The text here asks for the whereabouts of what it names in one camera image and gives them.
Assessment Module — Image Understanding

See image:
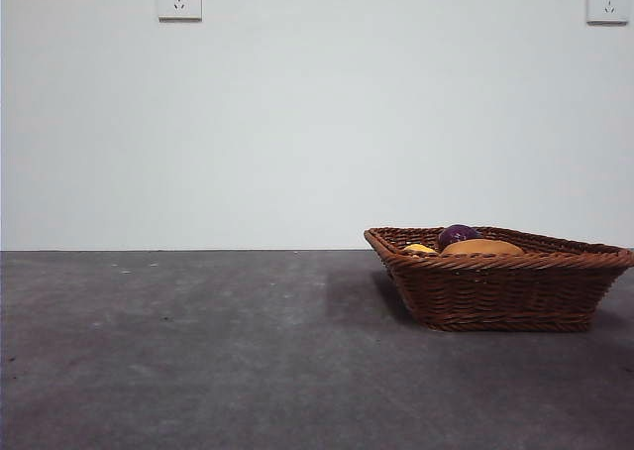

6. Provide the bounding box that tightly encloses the brown wicker basket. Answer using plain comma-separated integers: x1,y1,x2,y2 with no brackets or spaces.
364,225,634,333

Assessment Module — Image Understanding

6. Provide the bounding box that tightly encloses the brown potato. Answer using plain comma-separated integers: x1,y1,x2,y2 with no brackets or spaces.
439,238,525,258

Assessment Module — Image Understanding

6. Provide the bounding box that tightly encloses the purple onion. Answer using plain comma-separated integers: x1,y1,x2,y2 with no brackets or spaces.
436,224,482,253

